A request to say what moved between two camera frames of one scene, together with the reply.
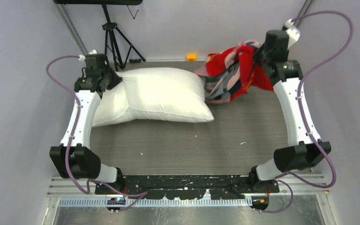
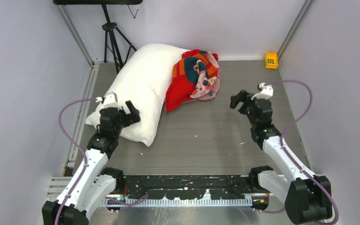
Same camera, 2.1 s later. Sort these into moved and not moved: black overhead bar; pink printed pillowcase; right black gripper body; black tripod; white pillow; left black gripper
Moved: left black gripper; right black gripper body; pink printed pillowcase; white pillow
Not moved: black tripod; black overhead bar
